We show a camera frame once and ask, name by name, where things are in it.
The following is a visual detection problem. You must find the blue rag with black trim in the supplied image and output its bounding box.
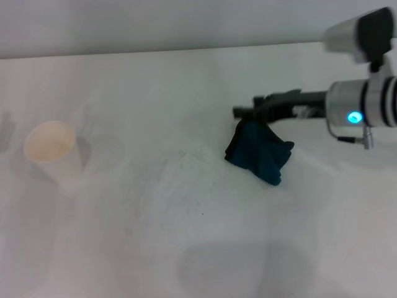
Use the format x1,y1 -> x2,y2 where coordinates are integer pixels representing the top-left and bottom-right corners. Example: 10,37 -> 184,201
224,119 -> 296,187

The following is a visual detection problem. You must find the silver cable connector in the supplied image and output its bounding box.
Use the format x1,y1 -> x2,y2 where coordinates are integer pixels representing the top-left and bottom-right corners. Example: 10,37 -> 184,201
362,125 -> 375,150

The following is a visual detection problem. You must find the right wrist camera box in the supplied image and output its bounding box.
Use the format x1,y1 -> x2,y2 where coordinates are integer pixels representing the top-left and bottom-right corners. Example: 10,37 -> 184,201
321,6 -> 395,65

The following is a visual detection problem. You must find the white paper cup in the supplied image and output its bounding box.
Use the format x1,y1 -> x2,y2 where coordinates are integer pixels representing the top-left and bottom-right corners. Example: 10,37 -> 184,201
23,120 -> 87,191

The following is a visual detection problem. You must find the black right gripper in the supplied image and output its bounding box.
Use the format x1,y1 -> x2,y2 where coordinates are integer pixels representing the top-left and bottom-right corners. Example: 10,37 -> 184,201
232,88 -> 329,124

